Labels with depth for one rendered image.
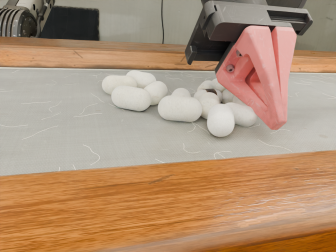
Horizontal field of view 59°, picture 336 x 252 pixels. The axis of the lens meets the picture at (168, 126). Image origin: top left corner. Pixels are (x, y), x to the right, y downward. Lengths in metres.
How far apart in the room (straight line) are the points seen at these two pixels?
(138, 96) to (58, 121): 0.07
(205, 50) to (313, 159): 0.16
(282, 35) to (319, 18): 2.41
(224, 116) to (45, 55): 0.29
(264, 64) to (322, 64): 0.38
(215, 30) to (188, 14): 2.24
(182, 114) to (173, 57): 0.23
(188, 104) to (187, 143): 0.04
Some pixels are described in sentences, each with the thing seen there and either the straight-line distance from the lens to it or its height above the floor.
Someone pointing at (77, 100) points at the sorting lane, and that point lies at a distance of 0.30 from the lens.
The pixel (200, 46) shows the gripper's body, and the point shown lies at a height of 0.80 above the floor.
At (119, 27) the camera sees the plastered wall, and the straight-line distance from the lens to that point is 2.39.
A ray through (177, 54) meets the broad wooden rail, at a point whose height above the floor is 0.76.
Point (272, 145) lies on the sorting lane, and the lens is 0.24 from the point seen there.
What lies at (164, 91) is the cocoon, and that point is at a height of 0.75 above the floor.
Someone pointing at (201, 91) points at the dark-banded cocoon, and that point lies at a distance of 0.30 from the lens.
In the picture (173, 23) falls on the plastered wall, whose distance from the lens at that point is 2.45.
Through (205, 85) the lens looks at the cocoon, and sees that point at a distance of 0.32.
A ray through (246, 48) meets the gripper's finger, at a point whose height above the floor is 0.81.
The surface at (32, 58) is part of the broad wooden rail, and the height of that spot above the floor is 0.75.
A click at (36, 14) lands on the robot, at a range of 0.81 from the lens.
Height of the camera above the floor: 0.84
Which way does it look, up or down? 23 degrees down
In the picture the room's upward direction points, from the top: 5 degrees clockwise
